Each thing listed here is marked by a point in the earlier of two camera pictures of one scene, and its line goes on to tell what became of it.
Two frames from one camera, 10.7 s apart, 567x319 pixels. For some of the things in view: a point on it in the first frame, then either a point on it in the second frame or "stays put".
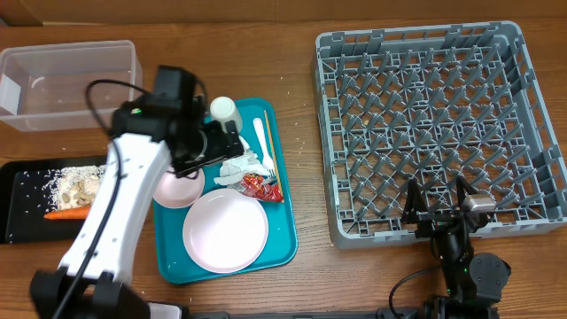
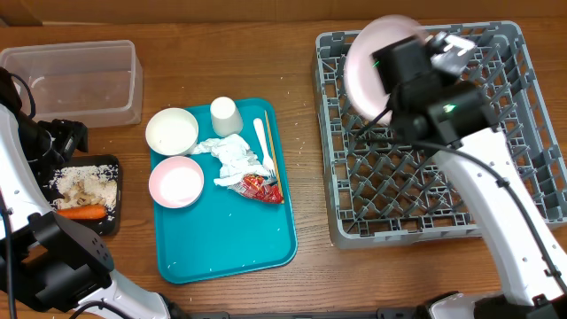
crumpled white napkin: x=240 y=166 stays put
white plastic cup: x=223 y=109 stays put
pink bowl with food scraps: x=178 y=192 stays put
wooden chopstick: x=275 y=160 stays put
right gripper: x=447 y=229 to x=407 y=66
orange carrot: x=78 y=213 stays put
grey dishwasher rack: x=436 y=106 stays put
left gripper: x=218 y=149 to x=68 y=133
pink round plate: x=226 y=231 to x=361 y=71
